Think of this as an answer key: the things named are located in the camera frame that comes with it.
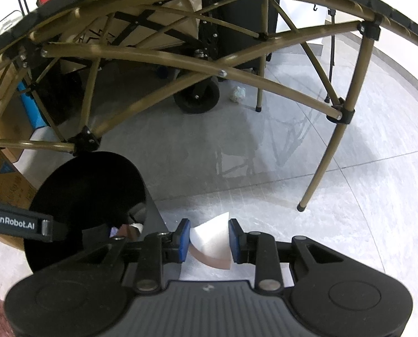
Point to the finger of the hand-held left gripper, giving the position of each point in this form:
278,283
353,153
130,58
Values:
58,231

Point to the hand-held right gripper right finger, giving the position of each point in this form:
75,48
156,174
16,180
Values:
234,242

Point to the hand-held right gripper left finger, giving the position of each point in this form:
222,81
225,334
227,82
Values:
184,242

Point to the white wedge foam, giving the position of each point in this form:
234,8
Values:
209,238

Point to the black waste bin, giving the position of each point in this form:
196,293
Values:
72,189

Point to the printed cardboard box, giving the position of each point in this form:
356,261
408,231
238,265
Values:
9,182

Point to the blue flat box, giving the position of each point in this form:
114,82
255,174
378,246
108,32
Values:
31,108

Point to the crumpled white tissue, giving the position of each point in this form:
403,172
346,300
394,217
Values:
237,94

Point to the tan folding table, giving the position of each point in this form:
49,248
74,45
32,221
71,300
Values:
356,77

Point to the black tripod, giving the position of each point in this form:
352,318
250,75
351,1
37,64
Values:
331,49

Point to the black suitcase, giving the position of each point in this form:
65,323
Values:
244,14

